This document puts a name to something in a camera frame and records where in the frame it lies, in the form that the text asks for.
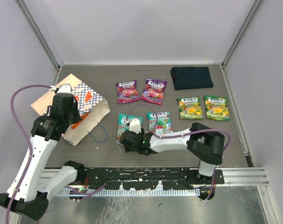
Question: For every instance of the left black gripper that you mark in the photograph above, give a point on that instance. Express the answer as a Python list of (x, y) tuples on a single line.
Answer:
[(77, 117)]

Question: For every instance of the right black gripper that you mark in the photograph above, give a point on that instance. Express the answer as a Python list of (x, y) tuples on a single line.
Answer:
[(128, 149)]

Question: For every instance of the blue checkered paper bag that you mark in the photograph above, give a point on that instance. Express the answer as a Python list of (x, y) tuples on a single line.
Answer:
[(80, 109)]

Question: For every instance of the teal Fox's mint packet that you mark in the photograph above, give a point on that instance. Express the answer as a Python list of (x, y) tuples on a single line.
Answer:
[(162, 122)]

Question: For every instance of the purple snack packet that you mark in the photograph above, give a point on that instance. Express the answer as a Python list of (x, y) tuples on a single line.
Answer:
[(127, 92)]

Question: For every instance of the green snack packet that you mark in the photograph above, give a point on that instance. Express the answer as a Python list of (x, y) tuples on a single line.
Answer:
[(189, 108)]

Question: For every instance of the green Fox's candy packet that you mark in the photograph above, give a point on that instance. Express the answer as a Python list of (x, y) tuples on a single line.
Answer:
[(216, 108)]

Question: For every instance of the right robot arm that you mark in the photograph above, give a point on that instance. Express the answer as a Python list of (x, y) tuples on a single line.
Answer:
[(205, 143)]

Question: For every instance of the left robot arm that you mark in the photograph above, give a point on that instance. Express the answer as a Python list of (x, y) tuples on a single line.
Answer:
[(26, 196)]

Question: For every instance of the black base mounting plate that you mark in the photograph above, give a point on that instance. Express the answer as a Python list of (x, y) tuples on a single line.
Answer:
[(145, 178)]

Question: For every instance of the folded navy cloth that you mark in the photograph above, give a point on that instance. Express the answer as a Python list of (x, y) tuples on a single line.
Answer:
[(186, 78)]

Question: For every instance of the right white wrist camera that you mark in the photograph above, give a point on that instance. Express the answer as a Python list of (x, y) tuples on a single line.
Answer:
[(134, 125)]

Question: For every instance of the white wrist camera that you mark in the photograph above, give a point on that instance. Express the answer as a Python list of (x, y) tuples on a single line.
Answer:
[(134, 125), (64, 88)]

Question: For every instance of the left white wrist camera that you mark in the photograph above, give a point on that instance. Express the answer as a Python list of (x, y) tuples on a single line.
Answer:
[(64, 88)]

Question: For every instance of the left aluminium frame post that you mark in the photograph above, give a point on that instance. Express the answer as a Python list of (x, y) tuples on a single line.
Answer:
[(34, 26)]

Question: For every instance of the aluminium frame post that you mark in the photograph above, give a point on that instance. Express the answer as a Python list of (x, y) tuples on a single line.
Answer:
[(34, 26), (245, 25)]

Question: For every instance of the right aluminium frame post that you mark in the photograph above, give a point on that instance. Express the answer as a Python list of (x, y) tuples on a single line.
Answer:
[(245, 25)]

